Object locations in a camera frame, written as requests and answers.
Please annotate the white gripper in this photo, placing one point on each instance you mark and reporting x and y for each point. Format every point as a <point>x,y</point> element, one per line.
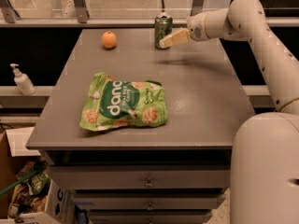
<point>195,28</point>

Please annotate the green soda can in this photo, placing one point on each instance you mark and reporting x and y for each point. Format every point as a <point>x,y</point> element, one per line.
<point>162,28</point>

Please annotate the grey drawer cabinet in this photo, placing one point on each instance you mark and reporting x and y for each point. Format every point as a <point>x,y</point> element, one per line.
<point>141,135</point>

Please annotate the cardboard box with trash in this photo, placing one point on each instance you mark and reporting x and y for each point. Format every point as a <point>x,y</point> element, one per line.
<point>38,200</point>

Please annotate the orange fruit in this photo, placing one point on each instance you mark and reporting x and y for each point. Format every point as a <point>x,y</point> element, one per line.
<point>109,40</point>

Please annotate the green stick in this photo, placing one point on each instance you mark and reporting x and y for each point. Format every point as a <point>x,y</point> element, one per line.
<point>13,185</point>

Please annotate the white pump dispenser bottle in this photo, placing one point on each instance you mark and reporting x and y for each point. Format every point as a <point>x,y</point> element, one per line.
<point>22,81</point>

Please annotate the green rice chips bag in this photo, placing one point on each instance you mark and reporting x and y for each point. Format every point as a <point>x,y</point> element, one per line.
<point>112,104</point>

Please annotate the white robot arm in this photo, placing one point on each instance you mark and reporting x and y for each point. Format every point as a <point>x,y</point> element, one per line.
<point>265,156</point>

